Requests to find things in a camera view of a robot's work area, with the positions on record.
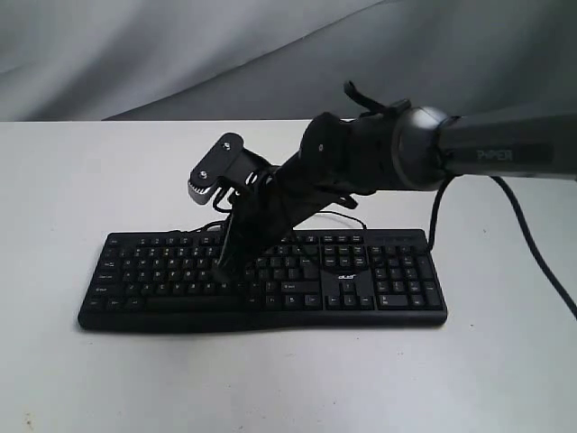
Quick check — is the black acer keyboard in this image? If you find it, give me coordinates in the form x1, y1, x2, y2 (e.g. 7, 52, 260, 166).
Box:
78, 227, 447, 334

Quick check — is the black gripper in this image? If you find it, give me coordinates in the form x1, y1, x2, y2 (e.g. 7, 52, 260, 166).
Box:
213, 153, 357, 282

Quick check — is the grey backdrop cloth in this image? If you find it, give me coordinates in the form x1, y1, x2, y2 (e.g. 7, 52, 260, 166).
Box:
1, 1, 576, 121

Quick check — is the thin black wire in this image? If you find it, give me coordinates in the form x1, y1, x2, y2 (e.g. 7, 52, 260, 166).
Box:
165, 208, 368, 235

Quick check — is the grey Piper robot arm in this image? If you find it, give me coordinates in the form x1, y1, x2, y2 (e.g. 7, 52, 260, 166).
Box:
208, 85, 576, 281

